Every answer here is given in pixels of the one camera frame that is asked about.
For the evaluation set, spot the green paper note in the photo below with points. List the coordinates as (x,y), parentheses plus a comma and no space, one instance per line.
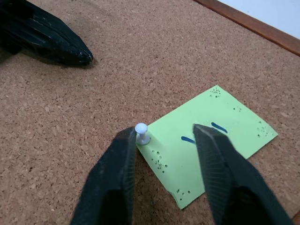
(178,164)

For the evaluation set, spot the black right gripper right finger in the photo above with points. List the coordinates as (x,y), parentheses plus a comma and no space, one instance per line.
(234,187)

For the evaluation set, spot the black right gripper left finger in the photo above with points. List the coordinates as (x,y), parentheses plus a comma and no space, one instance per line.
(110,182)

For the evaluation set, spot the cork board with wooden frame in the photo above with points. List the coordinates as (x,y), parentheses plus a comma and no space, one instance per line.
(145,77)

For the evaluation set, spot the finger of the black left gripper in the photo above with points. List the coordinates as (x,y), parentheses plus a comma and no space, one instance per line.
(56,25)
(47,48)

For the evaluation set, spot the white pushpin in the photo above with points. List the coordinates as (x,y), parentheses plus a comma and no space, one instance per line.
(141,131)

